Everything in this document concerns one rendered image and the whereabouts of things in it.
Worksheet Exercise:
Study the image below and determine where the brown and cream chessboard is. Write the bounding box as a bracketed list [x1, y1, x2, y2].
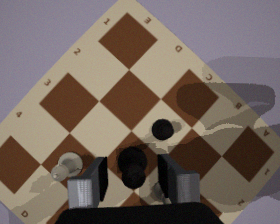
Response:
[0, 0, 280, 224]

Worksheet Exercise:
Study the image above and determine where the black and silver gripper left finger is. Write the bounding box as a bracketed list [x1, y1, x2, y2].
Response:
[67, 157, 108, 210]

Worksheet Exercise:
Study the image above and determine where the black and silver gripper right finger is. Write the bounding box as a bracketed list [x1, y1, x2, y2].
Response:
[157, 154, 200, 204]

